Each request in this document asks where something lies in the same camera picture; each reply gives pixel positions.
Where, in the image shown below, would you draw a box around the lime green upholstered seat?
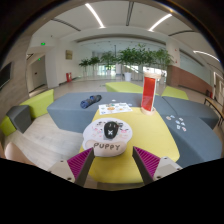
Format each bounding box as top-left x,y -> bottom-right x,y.
0,88 -> 55,137
160,85 -> 189,101
105,81 -> 144,94

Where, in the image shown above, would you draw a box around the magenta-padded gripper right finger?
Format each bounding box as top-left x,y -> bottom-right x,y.
132,146 -> 183,185

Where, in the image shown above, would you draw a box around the brown wall plaque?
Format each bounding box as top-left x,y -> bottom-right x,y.
65,49 -> 74,61

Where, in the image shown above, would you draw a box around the red panel tower wooden ends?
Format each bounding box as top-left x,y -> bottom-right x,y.
140,72 -> 162,117

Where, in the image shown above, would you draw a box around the white sticker sheet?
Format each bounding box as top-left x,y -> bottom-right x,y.
98,102 -> 134,116

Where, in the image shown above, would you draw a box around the pale pink seat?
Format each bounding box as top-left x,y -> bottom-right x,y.
3,142 -> 34,164

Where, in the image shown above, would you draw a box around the small dark grey ottoman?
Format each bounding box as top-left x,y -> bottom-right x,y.
5,104 -> 33,134

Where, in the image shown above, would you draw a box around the folded dark blue umbrella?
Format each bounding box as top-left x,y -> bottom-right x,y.
79,94 -> 103,110

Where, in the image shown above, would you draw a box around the black computer mouse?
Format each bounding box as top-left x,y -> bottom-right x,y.
103,121 -> 120,140

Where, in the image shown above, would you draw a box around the dark door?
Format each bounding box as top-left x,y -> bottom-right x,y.
30,56 -> 48,91

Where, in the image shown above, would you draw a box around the group of small stickers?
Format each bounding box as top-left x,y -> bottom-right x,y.
165,114 -> 188,133

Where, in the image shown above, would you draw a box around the long grey upholstered seat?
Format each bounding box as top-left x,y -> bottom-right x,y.
46,91 -> 171,134

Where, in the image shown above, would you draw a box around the black wall screen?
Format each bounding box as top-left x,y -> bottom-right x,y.
0,62 -> 13,91

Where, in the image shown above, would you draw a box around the group of ceiling light strips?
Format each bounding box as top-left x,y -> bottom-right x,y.
84,2 -> 221,63

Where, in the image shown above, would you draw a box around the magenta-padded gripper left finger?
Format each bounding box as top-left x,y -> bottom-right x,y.
48,147 -> 96,188

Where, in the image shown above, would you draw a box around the wooden bench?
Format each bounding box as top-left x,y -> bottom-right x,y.
203,96 -> 224,126

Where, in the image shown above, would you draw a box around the row of potted plants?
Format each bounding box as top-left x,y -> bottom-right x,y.
78,44 -> 174,83

